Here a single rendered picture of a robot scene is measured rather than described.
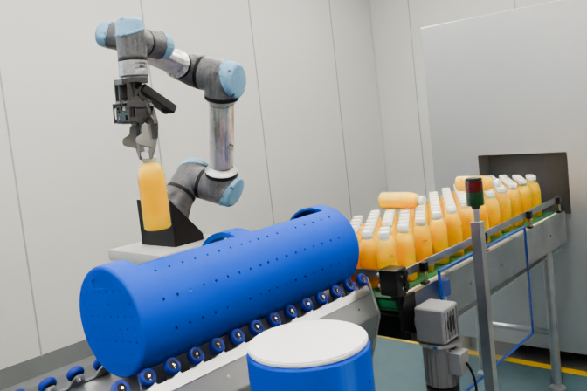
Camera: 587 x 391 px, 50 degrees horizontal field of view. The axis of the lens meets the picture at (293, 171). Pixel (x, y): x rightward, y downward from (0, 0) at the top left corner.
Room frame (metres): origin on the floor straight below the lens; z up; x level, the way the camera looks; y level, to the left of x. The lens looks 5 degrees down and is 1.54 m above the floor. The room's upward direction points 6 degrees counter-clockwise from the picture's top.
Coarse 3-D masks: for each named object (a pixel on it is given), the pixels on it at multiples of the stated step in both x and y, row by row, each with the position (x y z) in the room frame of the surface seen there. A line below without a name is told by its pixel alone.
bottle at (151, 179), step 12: (144, 168) 1.65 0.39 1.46; (156, 168) 1.66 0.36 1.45; (144, 180) 1.65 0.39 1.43; (156, 180) 1.65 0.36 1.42; (144, 192) 1.65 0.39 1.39; (156, 192) 1.65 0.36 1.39; (144, 204) 1.65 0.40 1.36; (156, 204) 1.65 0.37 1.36; (168, 204) 1.68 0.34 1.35; (144, 216) 1.66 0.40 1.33; (156, 216) 1.65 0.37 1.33; (168, 216) 1.67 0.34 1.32; (144, 228) 1.67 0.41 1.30; (156, 228) 1.65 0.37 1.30
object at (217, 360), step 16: (368, 288) 2.16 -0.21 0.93; (336, 304) 2.02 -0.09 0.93; (288, 320) 1.87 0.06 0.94; (304, 320) 1.90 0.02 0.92; (224, 352) 1.67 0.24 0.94; (240, 352) 1.69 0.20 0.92; (192, 368) 1.58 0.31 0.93; (208, 368) 1.60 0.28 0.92; (160, 384) 1.50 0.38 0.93; (176, 384) 1.53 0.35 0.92
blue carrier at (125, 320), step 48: (240, 240) 1.79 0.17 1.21; (288, 240) 1.88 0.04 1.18; (336, 240) 2.02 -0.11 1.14; (96, 288) 1.57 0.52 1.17; (144, 288) 1.49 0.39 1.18; (192, 288) 1.57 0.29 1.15; (240, 288) 1.68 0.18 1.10; (288, 288) 1.83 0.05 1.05; (96, 336) 1.58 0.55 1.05; (144, 336) 1.45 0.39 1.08; (192, 336) 1.57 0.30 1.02
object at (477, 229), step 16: (480, 224) 2.25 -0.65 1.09; (480, 240) 2.24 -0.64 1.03; (480, 256) 2.24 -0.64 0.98; (480, 272) 2.25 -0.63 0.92; (480, 288) 2.25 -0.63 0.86; (480, 304) 2.26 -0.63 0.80; (480, 320) 2.26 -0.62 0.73; (480, 336) 2.26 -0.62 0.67; (496, 368) 2.27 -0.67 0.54; (496, 384) 2.26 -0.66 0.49
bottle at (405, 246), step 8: (400, 232) 2.31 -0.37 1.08; (408, 232) 2.31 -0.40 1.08; (400, 240) 2.29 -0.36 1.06; (408, 240) 2.29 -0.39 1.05; (400, 248) 2.29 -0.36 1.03; (408, 248) 2.28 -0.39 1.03; (400, 256) 2.29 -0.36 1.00; (408, 256) 2.28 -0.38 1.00; (400, 264) 2.30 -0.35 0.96; (408, 264) 2.28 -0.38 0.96; (416, 272) 2.30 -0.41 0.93; (408, 280) 2.28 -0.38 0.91
